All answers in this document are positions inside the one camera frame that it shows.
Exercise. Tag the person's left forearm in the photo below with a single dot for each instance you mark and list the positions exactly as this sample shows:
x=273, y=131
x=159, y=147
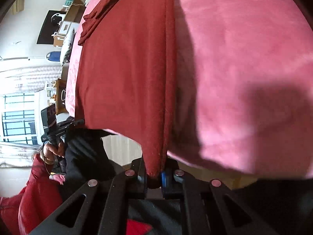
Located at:
x=36, y=195

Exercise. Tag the wooden desk with drawers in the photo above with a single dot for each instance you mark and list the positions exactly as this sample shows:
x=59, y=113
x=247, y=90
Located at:
x=75, y=12

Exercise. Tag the beige air conditioner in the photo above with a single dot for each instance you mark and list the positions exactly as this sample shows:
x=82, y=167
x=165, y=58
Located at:
x=19, y=3

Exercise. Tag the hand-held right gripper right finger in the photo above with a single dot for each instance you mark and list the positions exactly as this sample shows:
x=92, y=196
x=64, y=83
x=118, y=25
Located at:
x=163, y=180

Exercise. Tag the person's left hand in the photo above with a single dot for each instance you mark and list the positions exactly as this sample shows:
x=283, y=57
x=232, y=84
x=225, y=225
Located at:
x=50, y=150

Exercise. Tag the pink fleece bed blanket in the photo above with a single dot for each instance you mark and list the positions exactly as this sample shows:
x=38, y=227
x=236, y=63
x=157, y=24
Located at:
x=232, y=53

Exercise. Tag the patterned window curtain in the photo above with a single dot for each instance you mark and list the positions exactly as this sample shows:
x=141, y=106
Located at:
x=29, y=78

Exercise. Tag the barred window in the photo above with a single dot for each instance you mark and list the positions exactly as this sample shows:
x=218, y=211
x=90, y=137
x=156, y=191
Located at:
x=17, y=127

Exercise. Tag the green drawer organizer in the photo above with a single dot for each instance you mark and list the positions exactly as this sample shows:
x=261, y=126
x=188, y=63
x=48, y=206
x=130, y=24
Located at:
x=69, y=2

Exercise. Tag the blue chair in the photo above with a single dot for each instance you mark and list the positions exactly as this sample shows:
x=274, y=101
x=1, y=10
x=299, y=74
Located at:
x=55, y=56

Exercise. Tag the white round device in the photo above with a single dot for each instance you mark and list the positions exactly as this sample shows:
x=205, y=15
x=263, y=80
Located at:
x=57, y=17

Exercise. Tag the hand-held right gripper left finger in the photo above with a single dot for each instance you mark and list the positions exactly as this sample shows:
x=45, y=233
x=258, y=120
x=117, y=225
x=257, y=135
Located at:
x=141, y=178

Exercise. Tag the black television screen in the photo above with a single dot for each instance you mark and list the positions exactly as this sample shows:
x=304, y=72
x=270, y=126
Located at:
x=45, y=31

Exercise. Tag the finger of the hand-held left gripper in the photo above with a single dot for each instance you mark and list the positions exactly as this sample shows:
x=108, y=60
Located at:
x=77, y=122

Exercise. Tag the wooden side table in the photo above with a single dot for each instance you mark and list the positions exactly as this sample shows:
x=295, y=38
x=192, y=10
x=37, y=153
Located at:
x=60, y=102

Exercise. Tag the person's black shirt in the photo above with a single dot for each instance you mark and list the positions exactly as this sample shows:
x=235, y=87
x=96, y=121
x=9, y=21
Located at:
x=85, y=151

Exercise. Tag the dark red sweater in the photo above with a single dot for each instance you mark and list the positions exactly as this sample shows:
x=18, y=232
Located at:
x=127, y=66

